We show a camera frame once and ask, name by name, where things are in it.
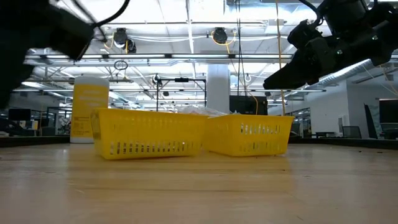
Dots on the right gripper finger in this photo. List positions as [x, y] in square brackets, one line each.
[293, 83]
[293, 68]

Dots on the yellow slotted plastic basket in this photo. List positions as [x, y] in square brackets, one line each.
[149, 130]
[230, 137]

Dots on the bag of white cotton balls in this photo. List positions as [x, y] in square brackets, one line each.
[192, 110]

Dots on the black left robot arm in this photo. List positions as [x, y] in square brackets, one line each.
[15, 46]

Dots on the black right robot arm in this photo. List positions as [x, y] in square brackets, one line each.
[357, 25]

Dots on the black screen on stand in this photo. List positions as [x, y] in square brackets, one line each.
[248, 105]

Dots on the grey office chair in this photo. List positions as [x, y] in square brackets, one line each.
[352, 132]

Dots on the white building column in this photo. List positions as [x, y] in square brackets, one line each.
[217, 90]

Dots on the dark leaning panel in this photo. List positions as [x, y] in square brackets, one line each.
[371, 124]

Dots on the black desk monitor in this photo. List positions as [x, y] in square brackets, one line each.
[19, 114]
[388, 110]

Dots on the long ceiling light bar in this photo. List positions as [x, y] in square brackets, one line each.
[140, 56]
[130, 90]

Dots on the yellow wipes canister white lid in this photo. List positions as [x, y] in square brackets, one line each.
[84, 102]

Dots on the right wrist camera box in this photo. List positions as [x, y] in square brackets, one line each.
[303, 32]

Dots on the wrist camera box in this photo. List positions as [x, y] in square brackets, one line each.
[73, 35]
[303, 32]

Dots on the silver ceiling air duct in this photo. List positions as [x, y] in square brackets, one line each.
[354, 73]

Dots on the black metal frame stand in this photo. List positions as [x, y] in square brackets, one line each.
[181, 80]

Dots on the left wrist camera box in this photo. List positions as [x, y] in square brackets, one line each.
[73, 35]

